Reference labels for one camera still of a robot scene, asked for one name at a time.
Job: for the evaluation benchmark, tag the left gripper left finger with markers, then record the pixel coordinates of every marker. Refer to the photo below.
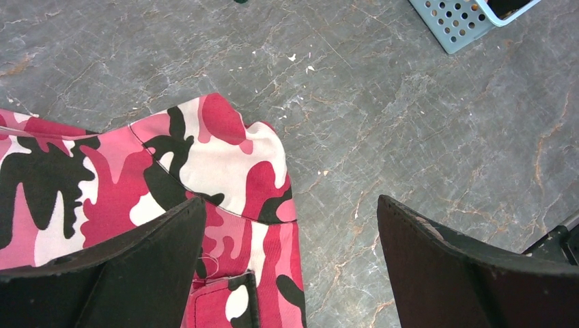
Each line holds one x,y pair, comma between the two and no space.
141,278

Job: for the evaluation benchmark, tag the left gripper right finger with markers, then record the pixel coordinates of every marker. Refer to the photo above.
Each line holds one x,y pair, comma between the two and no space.
443,278

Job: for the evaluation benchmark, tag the pink camouflage cloth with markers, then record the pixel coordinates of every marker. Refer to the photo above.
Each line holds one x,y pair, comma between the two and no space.
65,189

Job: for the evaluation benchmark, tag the light blue plastic basket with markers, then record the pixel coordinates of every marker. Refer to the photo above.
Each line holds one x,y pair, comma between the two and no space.
456,24

